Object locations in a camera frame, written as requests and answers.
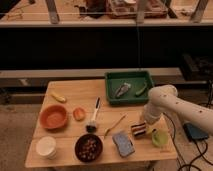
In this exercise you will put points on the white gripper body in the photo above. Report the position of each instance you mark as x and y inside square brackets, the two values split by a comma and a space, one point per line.
[151, 114]

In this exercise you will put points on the striped black white eraser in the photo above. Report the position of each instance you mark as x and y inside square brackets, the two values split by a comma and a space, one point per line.
[138, 130]

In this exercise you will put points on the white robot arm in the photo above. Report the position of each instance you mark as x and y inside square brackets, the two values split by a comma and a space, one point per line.
[162, 98]

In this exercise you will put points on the green cup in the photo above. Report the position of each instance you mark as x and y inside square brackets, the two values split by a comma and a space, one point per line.
[159, 138]

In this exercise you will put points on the green cucumber toy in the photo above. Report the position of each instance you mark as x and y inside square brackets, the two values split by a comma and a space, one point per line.
[141, 91]

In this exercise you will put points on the blue sponge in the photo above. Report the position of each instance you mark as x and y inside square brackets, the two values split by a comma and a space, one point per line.
[123, 144]

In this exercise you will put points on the grey fish toy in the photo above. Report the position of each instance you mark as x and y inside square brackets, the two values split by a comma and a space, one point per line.
[124, 88]

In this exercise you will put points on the green plastic tray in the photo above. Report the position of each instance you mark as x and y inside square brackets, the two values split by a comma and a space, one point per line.
[113, 80]

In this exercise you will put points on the wooden spoon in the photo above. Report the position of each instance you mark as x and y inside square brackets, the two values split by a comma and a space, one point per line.
[113, 126]

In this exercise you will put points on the black white brush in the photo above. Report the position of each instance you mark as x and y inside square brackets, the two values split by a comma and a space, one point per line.
[91, 126]

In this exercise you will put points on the dark bowl with beans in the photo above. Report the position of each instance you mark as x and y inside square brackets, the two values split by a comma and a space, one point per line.
[88, 148]

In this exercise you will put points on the small orange cup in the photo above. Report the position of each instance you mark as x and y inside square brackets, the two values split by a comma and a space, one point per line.
[79, 114]

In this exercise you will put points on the yellow banana toy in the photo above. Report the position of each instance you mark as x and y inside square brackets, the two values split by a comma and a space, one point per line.
[58, 98]

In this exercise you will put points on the orange bowl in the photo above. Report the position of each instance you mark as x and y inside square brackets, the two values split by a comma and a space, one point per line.
[53, 117]

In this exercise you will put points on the black box with cables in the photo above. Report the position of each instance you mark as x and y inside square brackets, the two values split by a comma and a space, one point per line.
[194, 133]

